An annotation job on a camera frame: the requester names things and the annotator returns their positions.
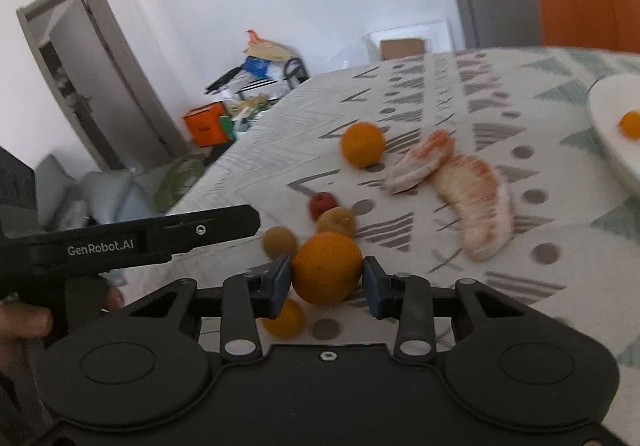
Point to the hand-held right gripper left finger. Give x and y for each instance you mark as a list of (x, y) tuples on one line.
[(277, 288)]

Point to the small orange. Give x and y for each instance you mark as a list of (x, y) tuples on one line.
[(286, 321), (631, 125)]

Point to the cardboard box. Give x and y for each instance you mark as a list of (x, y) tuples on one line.
[(402, 48)]

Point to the yellow round fruit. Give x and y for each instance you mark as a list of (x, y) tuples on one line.
[(337, 222)]

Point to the short peeled pomelo segment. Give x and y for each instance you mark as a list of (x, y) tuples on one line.
[(420, 168)]

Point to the patterned tablecloth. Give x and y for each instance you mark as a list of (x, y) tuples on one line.
[(540, 91)]

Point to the black folding trolley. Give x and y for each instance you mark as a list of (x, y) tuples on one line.
[(225, 78)]

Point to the beige bag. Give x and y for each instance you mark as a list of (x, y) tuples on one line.
[(267, 48)]

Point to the clear plastic bin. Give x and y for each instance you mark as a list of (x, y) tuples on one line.
[(435, 33)]

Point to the small red fruit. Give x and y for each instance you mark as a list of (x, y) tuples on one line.
[(321, 205)]

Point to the grey cushion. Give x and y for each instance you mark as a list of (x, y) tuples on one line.
[(112, 198)]

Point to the blue plastic bag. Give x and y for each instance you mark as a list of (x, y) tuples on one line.
[(256, 66)]

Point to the orange chair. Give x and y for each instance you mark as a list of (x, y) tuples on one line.
[(590, 1)]

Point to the orange box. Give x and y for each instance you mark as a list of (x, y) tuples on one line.
[(205, 123)]

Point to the white plate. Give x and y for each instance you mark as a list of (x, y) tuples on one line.
[(612, 146)]

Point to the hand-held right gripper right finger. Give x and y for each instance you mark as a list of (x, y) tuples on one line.
[(374, 291)]

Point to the long peeled pomelo segment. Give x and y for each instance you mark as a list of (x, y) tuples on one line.
[(477, 208)]

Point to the person's left hand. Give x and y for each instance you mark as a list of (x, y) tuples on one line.
[(25, 321)]

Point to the green printed cushion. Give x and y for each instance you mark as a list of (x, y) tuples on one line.
[(177, 181)]

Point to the medium orange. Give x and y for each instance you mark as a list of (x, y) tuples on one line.
[(363, 144)]

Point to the brown round fruit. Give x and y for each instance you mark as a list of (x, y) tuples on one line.
[(280, 242)]

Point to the large orange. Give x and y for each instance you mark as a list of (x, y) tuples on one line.
[(327, 268)]

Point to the grey doorway frame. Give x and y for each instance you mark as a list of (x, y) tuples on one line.
[(105, 26)]

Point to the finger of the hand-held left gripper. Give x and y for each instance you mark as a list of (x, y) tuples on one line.
[(215, 226)]

